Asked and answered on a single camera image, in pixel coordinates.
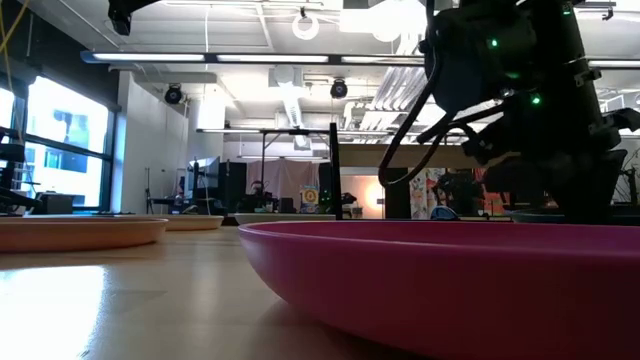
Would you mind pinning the dark cabinet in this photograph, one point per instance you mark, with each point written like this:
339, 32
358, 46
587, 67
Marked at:
232, 185

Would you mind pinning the black tripod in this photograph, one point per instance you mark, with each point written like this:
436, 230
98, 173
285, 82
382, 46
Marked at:
148, 192

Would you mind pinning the beige curtain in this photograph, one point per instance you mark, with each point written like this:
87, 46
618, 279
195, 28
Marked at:
285, 177

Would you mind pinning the cream white plate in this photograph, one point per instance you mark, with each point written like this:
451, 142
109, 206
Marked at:
195, 222

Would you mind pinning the blue round object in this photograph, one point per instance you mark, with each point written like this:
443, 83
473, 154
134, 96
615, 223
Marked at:
444, 214

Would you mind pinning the pale teal plate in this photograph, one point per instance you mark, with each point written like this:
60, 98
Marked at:
280, 218

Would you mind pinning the black stand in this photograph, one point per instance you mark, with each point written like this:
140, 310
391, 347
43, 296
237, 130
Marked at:
10, 175

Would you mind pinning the large window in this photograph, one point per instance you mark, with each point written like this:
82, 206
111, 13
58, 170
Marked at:
65, 125

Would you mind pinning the grey computer monitor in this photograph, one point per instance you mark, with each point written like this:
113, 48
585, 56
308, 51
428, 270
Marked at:
205, 175

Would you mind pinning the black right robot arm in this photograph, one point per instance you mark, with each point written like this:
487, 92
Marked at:
500, 50

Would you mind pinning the orange curtain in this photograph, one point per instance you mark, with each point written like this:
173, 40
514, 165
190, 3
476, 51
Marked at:
495, 204

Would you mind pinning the dark box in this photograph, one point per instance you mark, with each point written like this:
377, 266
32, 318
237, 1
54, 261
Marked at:
55, 203

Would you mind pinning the black pillar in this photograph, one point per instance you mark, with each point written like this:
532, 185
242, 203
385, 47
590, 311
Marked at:
397, 195

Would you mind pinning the colourful poster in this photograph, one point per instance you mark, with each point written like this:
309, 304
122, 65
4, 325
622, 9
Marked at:
420, 192

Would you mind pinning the long ceiling light strip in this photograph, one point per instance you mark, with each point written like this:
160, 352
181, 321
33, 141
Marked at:
150, 57

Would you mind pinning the black round ceiling speaker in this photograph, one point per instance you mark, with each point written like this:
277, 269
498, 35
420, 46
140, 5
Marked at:
173, 94
338, 89

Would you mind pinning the colourful printed box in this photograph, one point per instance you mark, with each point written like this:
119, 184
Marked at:
309, 197

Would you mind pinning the black metal frame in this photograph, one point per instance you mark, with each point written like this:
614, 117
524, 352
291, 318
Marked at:
280, 131

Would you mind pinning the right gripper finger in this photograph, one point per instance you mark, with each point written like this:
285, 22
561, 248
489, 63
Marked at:
520, 180
585, 190

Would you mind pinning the magenta plastic plate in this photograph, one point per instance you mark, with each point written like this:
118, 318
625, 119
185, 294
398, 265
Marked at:
425, 280

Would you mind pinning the orange plastic plate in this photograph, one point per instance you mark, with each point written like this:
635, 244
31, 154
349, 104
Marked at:
75, 235

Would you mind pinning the white ceiling duct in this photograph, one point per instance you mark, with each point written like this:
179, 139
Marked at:
292, 100

